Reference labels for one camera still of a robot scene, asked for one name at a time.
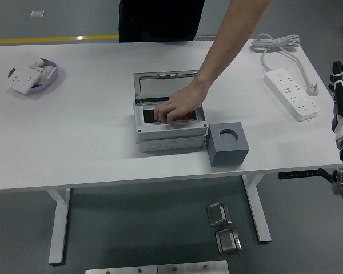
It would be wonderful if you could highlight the person's left hand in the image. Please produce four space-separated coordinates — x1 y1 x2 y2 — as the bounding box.
154 84 209 128

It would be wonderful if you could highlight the orange cylinder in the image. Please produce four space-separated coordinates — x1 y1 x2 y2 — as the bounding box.
176 111 196 121

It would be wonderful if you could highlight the grey junction box with lid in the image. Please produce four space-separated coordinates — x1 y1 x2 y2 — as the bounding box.
133 70 209 153

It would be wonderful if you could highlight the grey cube with round hole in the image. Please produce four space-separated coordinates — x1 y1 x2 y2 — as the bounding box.
207 122 250 167

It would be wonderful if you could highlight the brown floor cover plate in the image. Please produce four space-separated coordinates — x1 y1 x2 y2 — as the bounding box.
194 34 218 42

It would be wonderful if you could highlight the black table control panel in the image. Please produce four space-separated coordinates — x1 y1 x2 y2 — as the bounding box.
278 170 321 180

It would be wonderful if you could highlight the open metal floor block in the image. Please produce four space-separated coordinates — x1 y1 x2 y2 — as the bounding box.
206 201 232 227

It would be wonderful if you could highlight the white table leg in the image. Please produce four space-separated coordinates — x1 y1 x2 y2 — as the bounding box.
242 174 272 244
45 188 72 265

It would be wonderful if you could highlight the yellow floor tape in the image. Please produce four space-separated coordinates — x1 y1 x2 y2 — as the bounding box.
0 34 119 45

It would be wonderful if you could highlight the small printed socket plate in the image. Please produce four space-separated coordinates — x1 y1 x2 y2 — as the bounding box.
34 65 57 86

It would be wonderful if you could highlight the purple oval tray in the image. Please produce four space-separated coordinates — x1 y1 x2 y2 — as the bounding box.
7 58 59 94

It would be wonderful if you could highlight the closed metal floor block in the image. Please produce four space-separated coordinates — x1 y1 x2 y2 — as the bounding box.
215 228 243 255

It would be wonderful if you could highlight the white power strip with cord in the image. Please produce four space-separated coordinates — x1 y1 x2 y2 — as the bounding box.
250 33 321 123

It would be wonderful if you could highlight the white wall switch plate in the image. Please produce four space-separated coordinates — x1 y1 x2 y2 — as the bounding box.
7 57 45 70

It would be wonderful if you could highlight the large white wall socket plate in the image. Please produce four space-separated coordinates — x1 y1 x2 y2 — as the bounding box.
4 65 42 94

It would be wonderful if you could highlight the metal base plate with screws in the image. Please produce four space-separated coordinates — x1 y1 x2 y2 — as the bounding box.
157 260 229 274

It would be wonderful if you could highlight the long metal base plate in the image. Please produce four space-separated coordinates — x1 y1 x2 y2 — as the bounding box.
85 265 158 274

